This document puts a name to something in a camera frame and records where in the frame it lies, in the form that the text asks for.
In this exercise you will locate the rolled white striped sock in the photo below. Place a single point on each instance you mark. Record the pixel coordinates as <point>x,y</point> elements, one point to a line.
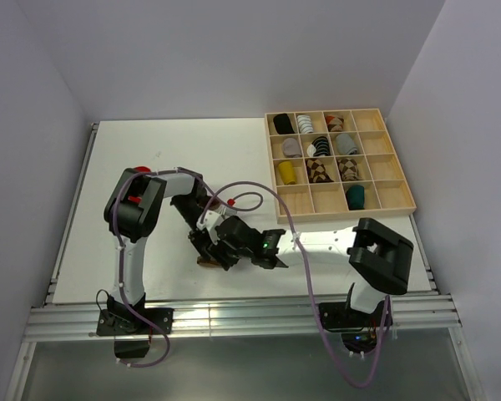
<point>304,123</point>

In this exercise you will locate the rolled black striped sock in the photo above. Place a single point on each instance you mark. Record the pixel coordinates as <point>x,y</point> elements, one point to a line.
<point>320,146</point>

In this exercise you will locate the dark green reindeer sock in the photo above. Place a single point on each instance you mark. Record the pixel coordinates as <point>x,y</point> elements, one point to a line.
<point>355,196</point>

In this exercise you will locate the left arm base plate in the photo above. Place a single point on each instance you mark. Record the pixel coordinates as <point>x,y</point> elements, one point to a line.
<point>118,320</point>

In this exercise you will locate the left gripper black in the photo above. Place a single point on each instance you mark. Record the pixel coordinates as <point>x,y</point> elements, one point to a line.
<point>198,239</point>

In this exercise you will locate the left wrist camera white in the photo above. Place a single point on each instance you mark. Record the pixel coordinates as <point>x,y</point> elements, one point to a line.
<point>225,210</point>

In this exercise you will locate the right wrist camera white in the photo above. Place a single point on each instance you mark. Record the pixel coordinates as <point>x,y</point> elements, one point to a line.
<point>209,220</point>

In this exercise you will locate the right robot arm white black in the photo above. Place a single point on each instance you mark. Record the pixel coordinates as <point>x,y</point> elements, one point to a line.
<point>378,254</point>

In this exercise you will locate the brown striped sock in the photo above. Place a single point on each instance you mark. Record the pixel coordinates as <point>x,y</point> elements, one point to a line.
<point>206,263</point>

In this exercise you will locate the rolled brown argyle sock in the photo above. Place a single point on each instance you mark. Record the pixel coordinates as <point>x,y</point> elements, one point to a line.
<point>316,172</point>

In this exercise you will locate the rolled grey beige sock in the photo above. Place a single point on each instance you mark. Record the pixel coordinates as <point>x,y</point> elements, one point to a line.
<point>290,148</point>

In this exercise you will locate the wooden compartment tray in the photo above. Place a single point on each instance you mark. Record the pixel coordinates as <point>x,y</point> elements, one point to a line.
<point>335,164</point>

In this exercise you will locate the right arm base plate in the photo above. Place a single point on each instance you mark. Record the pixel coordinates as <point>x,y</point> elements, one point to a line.
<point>338,317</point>

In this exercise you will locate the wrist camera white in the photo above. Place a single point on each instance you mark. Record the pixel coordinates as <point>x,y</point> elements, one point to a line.
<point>209,220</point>
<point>225,210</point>

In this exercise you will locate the red sock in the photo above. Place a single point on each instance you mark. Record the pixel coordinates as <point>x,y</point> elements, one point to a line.
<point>142,169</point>

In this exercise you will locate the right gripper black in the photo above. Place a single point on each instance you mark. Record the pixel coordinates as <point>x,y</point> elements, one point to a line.
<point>218,255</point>

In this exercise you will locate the rolled orange argyle sock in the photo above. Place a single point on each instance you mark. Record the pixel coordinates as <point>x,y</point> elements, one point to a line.
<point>334,123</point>

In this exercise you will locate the rolled dark argyle sock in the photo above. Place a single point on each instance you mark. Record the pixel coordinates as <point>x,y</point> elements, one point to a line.
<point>350,169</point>

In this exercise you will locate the aluminium frame rail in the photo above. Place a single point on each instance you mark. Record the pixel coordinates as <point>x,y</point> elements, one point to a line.
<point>269,316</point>

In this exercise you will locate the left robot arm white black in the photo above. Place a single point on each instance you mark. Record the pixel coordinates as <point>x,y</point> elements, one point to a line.
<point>132,213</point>

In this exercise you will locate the rolled yellow sock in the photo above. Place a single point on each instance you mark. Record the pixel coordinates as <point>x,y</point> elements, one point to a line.
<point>287,173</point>

